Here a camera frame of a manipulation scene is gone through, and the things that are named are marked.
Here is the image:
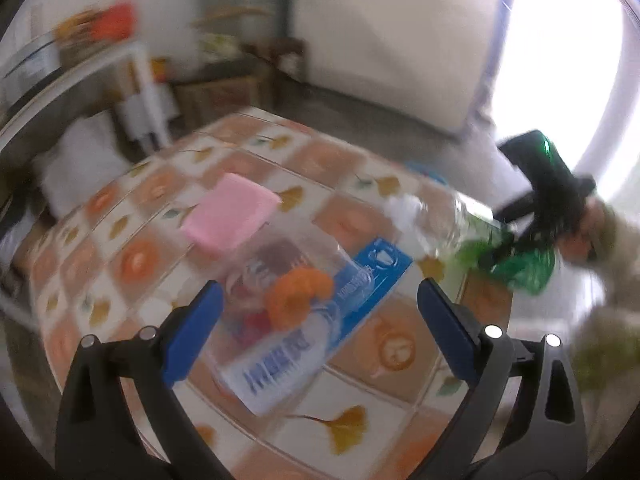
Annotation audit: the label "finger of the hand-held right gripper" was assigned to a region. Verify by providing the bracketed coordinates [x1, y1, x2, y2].
[477, 232, 536, 271]
[492, 187, 540, 222]

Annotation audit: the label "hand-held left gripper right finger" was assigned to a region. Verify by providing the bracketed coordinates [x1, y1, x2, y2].
[416, 276, 588, 480]

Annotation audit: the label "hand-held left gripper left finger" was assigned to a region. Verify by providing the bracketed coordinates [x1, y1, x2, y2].
[54, 280, 236, 480]

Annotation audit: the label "clear bottle with green label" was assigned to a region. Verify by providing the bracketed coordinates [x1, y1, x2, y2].
[382, 192, 558, 296]

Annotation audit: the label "orange ring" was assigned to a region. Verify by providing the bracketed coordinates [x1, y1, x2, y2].
[265, 267, 335, 332]

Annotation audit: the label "blue toothpaste box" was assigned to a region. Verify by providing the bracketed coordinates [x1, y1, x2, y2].
[215, 237, 415, 417]

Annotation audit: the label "pink mesh sponge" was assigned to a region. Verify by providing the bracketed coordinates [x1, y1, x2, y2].
[180, 172, 282, 256]

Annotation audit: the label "person's right forearm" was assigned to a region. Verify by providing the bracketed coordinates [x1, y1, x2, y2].
[585, 200, 640, 291]

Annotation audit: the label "person's right hand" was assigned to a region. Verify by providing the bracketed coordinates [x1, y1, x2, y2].
[554, 210, 608, 267]

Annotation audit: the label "white sacks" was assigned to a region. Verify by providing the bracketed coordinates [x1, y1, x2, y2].
[35, 110, 136, 216]

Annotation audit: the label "beige mattress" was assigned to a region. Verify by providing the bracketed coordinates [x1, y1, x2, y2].
[290, 0, 516, 136]

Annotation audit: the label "light wooden chair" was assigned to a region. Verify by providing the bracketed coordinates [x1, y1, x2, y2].
[172, 5, 281, 116]

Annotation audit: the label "white shelf table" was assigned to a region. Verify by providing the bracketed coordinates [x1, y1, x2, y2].
[0, 40, 173, 161]

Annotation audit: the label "silver rice cooker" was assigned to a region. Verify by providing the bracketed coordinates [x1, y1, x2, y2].
[0, 35, 61, 96]

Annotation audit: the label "orange plastic bag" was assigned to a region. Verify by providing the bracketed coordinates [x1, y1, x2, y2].
[97, 0, 138, 41]

